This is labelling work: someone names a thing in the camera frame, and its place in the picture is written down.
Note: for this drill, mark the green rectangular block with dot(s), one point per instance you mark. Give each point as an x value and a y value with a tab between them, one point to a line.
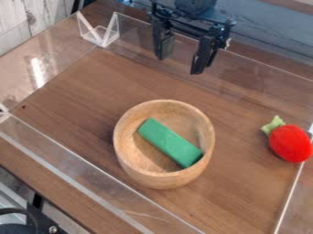
173	145

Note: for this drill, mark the clear acrylic front wall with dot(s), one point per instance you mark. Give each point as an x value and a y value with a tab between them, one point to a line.
89	194

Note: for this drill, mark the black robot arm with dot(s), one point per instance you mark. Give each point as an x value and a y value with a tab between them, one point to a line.
195	19

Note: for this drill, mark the black clamp with cable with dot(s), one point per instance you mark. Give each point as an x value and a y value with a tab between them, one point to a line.
22	218

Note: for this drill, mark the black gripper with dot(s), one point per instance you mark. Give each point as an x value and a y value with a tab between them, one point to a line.
196	18

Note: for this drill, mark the brown wooden bowl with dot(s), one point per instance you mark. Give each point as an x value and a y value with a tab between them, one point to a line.
145	163

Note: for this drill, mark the red plush strawberry toy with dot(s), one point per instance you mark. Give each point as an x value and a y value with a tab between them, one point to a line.
288	140

